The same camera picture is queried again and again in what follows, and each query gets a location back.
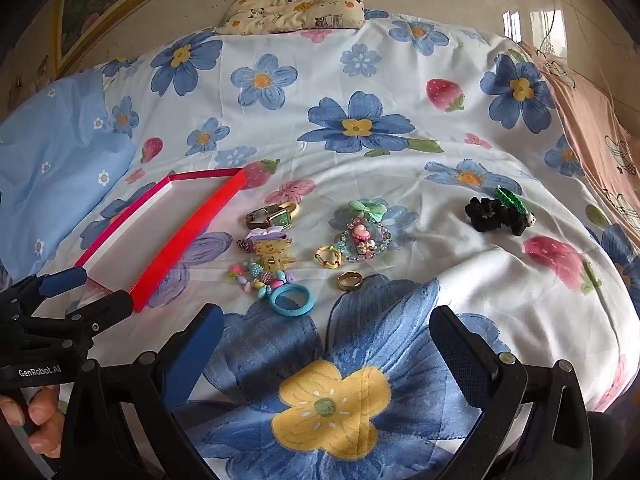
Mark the light blue flower pillow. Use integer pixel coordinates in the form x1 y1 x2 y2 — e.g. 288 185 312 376
0 67 137 281

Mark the panda print pillow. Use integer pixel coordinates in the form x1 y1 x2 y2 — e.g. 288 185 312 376
217 0 366 36

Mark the thin wall cable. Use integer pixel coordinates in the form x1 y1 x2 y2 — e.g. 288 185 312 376
541 0 562 57

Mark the blue plastic ring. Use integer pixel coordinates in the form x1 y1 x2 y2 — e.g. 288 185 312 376
270 283 315 318

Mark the green panda hair clip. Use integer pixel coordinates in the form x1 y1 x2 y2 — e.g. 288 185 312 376
495 186 537 226

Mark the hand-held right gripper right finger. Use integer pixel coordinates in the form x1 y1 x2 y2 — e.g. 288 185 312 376
429 305 593 480

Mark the black scrunchie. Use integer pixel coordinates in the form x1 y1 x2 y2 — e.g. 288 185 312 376
465 197 528 236

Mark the red shallow box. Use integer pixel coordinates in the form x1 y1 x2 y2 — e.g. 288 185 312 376
74 169 248 313

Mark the blue floral blanket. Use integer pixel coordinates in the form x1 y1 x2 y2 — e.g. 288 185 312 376
0 7 640 480

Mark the person's left hand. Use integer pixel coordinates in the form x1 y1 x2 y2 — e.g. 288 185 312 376
0 385 67 456

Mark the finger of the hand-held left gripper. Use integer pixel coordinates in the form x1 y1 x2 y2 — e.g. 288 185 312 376
0 266 89 311
50 290 135 346

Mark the gold square wristwatch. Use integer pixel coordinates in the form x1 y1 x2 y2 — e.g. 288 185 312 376
245 205 293 231

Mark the small yellow green ring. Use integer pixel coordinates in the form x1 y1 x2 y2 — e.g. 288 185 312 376
314 245 343 270

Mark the green flower hair tie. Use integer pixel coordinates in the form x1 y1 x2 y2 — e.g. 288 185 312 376
347 199 388 222

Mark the colourful bead bracelet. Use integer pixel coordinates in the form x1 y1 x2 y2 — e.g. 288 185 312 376
227 260 301 301

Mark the purple hair tie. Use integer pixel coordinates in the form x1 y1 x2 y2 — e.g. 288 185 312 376
248 225 287 242

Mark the pink heart hair clip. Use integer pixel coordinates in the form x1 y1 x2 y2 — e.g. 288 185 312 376
350 222 381 259

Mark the crystal bead bracelet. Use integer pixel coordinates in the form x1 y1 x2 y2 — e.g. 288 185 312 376
330 212 396 264

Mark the gold cat hair claw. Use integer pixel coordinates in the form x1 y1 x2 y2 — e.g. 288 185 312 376
250 237 297 274

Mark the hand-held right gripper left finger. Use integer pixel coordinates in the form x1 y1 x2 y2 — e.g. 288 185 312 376
60 304 226 480

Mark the pink printed bedsheet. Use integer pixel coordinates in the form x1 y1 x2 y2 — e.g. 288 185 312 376
515 40 640 242

